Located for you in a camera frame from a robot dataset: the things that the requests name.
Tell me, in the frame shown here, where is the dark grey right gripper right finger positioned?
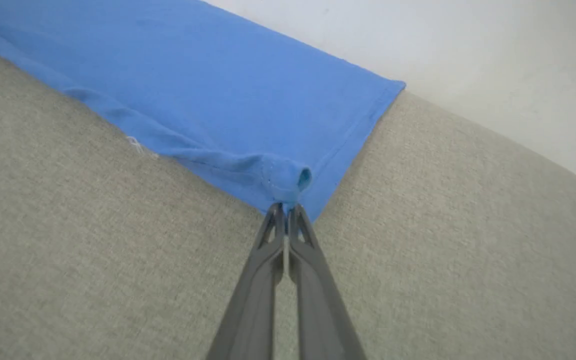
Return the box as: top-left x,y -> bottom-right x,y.
287,203 -> 368,360

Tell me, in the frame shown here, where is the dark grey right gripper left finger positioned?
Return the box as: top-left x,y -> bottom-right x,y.
206,202 -> 287,360

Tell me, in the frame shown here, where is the blue Lakers shirt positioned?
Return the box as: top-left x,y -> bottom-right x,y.
0,0 -> 407,224

